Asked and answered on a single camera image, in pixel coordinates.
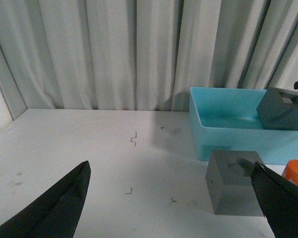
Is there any white curtain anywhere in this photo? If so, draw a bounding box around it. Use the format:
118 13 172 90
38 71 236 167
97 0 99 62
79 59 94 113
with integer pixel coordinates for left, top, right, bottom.
0 0 298 119

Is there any gray cube with round hole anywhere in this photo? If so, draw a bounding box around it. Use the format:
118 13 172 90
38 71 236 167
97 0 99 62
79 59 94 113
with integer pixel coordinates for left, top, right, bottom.
206 150 263 216

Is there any gray cube with square hole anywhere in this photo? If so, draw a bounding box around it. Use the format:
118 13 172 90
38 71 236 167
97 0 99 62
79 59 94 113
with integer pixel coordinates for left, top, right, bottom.
257 88 298 131

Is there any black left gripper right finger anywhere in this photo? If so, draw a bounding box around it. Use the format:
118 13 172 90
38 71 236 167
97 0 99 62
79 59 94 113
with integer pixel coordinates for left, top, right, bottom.
250 162 298 238

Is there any blue plastic box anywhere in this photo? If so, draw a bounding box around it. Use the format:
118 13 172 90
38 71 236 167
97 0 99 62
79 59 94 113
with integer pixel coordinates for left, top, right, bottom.
189 87 298 165

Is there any orange cylinder part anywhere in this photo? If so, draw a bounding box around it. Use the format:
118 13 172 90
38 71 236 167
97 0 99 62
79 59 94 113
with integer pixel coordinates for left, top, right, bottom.
282 160 298 186

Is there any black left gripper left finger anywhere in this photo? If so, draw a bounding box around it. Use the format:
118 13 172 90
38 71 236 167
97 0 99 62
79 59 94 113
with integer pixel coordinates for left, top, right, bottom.
0 161 91 238

